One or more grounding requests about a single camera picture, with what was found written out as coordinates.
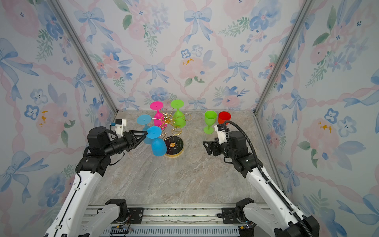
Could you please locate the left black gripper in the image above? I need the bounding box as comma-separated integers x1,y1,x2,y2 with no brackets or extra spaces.
104,130,147,158

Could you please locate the teal blue wine glass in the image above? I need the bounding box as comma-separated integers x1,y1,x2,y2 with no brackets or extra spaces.
137,115,153,145

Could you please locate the bright blue wine glass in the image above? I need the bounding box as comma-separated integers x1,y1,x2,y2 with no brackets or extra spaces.
147,126,167,157

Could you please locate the green wine glass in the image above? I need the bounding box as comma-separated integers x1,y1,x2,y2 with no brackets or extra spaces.
170,99,186,128
203,111,217,134

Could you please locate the red wine glass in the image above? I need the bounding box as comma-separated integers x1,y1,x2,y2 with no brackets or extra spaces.
218,111,232,124

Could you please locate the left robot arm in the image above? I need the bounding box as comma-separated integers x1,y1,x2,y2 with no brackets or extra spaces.
44,126,148,237

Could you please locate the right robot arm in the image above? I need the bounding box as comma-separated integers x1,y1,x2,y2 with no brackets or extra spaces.
202,131,320,237

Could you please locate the pink wine glass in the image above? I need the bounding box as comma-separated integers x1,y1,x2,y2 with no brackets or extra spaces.
150,101,167,130

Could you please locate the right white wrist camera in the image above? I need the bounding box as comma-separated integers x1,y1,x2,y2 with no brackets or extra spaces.
214,123,229,145

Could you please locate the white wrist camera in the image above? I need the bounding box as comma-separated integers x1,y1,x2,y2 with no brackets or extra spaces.
110,119,127,138
214,123,229,145

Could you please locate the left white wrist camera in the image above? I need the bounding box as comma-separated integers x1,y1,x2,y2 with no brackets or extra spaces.
110,119,127,138

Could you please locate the black corrugated cable conduit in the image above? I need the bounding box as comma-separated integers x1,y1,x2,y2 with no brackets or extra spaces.
223,120,313,237

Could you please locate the gold wire wine glass rack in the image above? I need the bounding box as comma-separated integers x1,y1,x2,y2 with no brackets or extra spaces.
153,113,191,159

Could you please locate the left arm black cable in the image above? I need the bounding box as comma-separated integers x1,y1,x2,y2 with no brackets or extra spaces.
106,150,126,166

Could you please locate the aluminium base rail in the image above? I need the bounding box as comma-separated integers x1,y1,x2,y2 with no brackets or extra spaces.
57,203,314,237

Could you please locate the left aluminium corner post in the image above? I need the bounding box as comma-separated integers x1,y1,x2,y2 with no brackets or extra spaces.
47,0,118,114

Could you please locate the aluminium corner post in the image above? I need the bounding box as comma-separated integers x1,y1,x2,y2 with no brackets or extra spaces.
47,0,118,114
254,0,314,116

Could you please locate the right aluminium corner post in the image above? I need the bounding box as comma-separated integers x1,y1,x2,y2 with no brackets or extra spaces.
254,0,314,116

